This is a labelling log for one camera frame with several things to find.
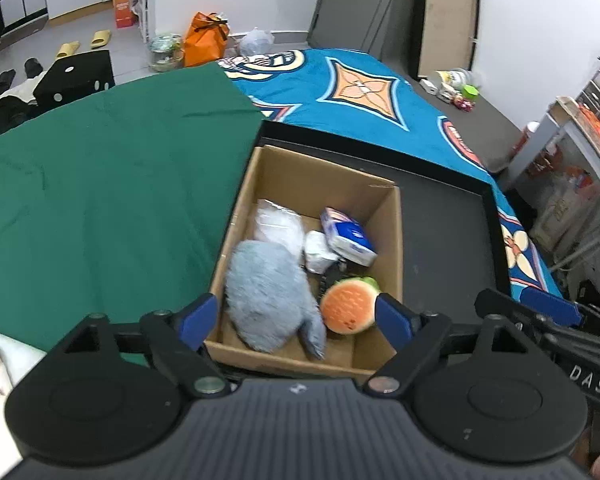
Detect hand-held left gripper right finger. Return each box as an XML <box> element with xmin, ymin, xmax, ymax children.
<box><xmin>372</xmin><ymin>292</ymin><xmax>533</xmax><ymax>397</ymax></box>

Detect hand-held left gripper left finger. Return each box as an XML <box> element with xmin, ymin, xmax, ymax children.
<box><xmin>47</xmin><ymin>292</ymin><xmax>231</xmax><ymax>397</ymax></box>

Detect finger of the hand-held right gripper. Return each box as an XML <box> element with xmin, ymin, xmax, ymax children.
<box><xmin>519</xmin><ymin>286</ymin><xmax>600</xmax><ymax>347</ymax></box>
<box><xmin>474</xmin><ymin>288</ymin><xmax>561</xmax><ymax>348</ymax></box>

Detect hamburger plush toy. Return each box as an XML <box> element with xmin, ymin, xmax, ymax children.
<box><xmin>319</xmin><ymin>276</ymin><xmax>381</xmax><ymax>336</ymax></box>

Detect grey fluffy plush toy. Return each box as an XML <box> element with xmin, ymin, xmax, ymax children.
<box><xmin>223</xmin><ymin>239</ymin><xmax>328</xmax><ymax>361</ymax></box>

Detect blue tissue pack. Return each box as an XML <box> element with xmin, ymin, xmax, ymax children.
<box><xmin>319</xmin><ymin>206</ymin><xmax>379</xmax><ymax>267</ymax></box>

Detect brown cardboard box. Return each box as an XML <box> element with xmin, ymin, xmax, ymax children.
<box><xmin>203</xmin><ymin>144</ymin><xmax>405</xmax><ymax>382</ymax></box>

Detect white folded soft packet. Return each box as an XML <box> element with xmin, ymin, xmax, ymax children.
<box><xmin>303</xmin><ymin>230</ymin><xmax>341</xmax><ymax>274</ymax></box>

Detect large black tray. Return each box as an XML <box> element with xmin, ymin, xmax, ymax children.
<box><xmin>204</xmin><ymin>119</ymin><xmax>511</xmax><ymax>382</ymax></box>

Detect clear plastic bag white filling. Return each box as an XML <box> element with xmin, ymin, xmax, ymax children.
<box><xmin>252</xmin><ymin>198</ymin><xmax>306</xmax><ymax>262</ymax></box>

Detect grey shelf unit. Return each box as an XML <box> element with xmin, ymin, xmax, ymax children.
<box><xmin>494</xmin><ymin>42</ymin><xmax>600</xmax><ymax>306</ymax></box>

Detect green cloth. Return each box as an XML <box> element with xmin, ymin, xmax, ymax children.
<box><xmin>0</xmin><ymin>62</ymin><xmax>264</xmax><ymax>357</ymax></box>

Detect grey platform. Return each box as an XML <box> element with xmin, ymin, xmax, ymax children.
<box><xmin>409</xmin><ymin>77</ymin><xmax>526</xmax><ymax>174</ymax></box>

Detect small colourful toys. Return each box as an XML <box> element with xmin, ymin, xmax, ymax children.
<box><xmin>437</xmin><ymin>87</ymin><xmax>476</xmax><ymax>111</ymax></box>

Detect blue printed blanket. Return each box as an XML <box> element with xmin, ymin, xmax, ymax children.
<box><xmin>215</xmin><ymin>48</ymin><xmax>564</xmax><ymax>304</ymax></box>

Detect white bedding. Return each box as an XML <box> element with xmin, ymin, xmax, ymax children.
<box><xmin>0</xmin><ymin>326</ymin><xmax>47</xmax><ymax>467</ymax></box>

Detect white plastic jar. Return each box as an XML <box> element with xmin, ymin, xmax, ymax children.
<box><xmin>434</xmin><ymin>68</ymin><xmax>474</xmax><ymax>92</ymax></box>

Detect black dice stool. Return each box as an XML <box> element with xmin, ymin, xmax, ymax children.
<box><xmin>32</xmin><ymin>49</ymin><xmax>116</xmax><ymax>109</ymax></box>

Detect orange bag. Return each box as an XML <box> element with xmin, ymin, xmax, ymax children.
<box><xmin>182</xmin><ymin>11</ymin><xmax>230</xmax><ymax>68</ymax></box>

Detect black and white cloth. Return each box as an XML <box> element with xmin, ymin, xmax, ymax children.
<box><xmin>0</xmin><ymin>76</ymin><xmax>47</xmax><ymax>144</ymax></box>

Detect black framed brown board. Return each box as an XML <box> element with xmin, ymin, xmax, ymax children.
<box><xmin>410</xmin><ymin>0</ymin><xmax>481</xmax><ymax>81</ymax></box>

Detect dark grey panel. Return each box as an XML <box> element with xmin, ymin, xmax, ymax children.
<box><xmin>307</xmin><ymin>0</ymin><xmax>422</xmax><ymax>64</ymax></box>

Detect orange cardboard box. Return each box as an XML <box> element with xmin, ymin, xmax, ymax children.
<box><xmin>111</xmin><ymin>0</ymin><xmax>140</xmax><ymax>30</ymax></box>

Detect white wire rack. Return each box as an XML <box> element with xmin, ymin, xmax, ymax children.
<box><xmin>132</xmin><ymin>0</ymin><xmax>156</xmax><ymax>44</ymax></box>

